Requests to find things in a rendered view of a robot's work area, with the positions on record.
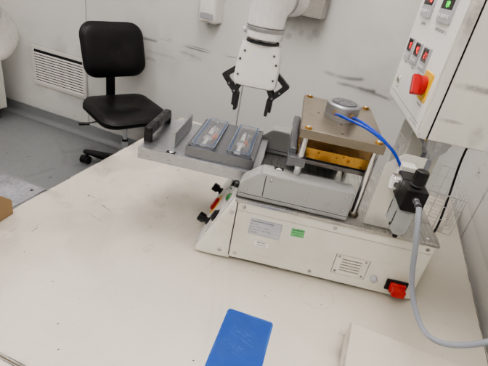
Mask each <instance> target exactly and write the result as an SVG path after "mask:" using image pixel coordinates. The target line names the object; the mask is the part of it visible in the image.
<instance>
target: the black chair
mask: <svg viewBox="0 0 488 366"><path fill-rule="evenodd" d="M79 40H80V45H81V55H82V60H83V66H84V70H85V71H86V73H87V74H88V75H90V76H91V77H94V78H106V95H100V96H90V97H87V98H86V99H85V100H84V101H83V109H84V110H85V111H86V112H87V113H88V114H89V115H90V116H91V117H92V118H93V119H94V120H95V121H93V122H81V123H78V125H79V126H85V125H90V123H98V124H99V125H101V126H102V127H104V128H106V129H112V130H121V129H123V138H122V140H121V149H123V148H125V147H128V146H129V139H128V138H127V132H128V129H132V128H139V127H145V126H146V125H147V124H148V123H150V122H151V121H152V120H153V119H154V118H156V117H157V116H158V115H159V114H160V113H162V112H163V111H164V109H163V108H161V107H160V106H158V105H157V104H155V103H154V102H153V101H152V100H150V99H149V98H147V97H146V96H145V95H142V94H115V77H122V76H137V75H139V74H140V73H141V72H142V71H143V70H144V69H145V50H144V42H143V35H142V32H141V30H140V29H139V27H138V26H137V25H135V24H133V23H128V22H110V21H86V22H84V23H83V24H82V25H81V27H80V28H79ZM131 144H133V142H132V143H130V145H131ZM83 153H84V154H85V155H81V157H80V159H79V160H80V161H81V162H82V163H86V164H90V163H91V161H92V157H90V156H93V157H95V158H99V159H101V160H104V159H106V158H107V157H109V156H111V155H113V153H108V152H100V151H96V150H88V149H85V150H84V151H83Z"/></svg>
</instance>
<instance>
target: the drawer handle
mask: <svg viewBox="0 0 488 366"><path fill-rule="evenodd" d="M165 123H167V124H170V123H171V110H169V109H165V110H164V111H163V112H162V113H160V114H159V115H158V116H157V117H156V118H154V119H153V120H152V121H151V122H150V123H148V124H147V125H146V126H145V131H144V141H146V142H152V141H153V134H154V133H155V132H156V131H157V130H158V129H159V128H160V127H161V126H162V125H163V124H165Z"/></svg>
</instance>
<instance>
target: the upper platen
mask: <svg viewBox="0 0 488 366"><path fill-rule="evenodd" d="M300 126H301V122H300V124H299V131H298V144H297V150H296V154H298V150H299V147H300V144H301V139H302V137H300V136H299V133H300ZM370 155H371V152H365V151H361V150H355V149H352V148H348V147H342V146H339V145H332V144H329V143H325V142H319V141H316V140H312V139H310V140H309V143H308V145H307V149H306V154H305V156H306V162H305V163H306V164H310V165H313V166H319V167H323V168H329V169H333V170H336V171H342V172H346V173H349V174H355V175H359V176H363V175H364V172H365V169H366V167H367V163H368V161H369V159H370Z"/></svg>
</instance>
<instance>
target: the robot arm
mask: <svg viewBox="0 0 488 366"><path fill-rule="evenodd" d="M309 3H310V0H251V2H250V7H249V12H248V21H247V24H248V25H244V28H243V31H244V32H246V33H247V34H246V36H248V37H247V38H244V39H243V40H242V43H241V45H240V50H239V53H238V56H237V62H236V65H235V66H233V67H231V68H230V69H228V70H226V71H224V72H223V73H222V75H223V77H224V79H225V81H226V82H227V85H228V86H229V88H230V89H231V90H232V101H231V105H233V108H232V109H233V110H235V109H236V108H237V106H238V100H239V96H240V91H239V88H240V87H241V85H242V86H248V87H251V88H255V89H261V90H265V91H267V94H268V99H267V102H266V106H265V110H264V116H265V117H266V116H267V113H270V112H271V109H272V103H273V101H274V99H277V98H278V97H279V96H281V95H282V94H283V93H285V92H286V91H287V90H289V88H290V86H289V85H288V83H287V82H286V81H285V79H284V78H283V77H282V76H281V75H280V64H281V57H282V46H281V45H280V43H279V42H281V41H282V38H283V34H284V30H285V23H286V20H287V17H297V16H299V15H302V14H303V13H305V11H306V10H307V9H308V7H309ZM18 41H19V32H18V29H17V26H16V25H15V23H14V21H13V20H12V18H11V17H10V16H9V15H8V14H7V13H6V12H5V11H4V10H3V9H2V7H1V6H0V61H2V60H5V59H6V58H8V57H10V56H11V55H12V54H13V53H14V52H15V50H16V48H17V45H18ZM232 73H234V81H233V80H232V79H231V77H230V74H232ZM277 81H278V82H279V83H280V84H281V86H282V88H281V89H279V90H277V91H276V92H274V89H275V87H276V85H277ZM234 82H235V83H236V84H235V83H234Z"/></svg>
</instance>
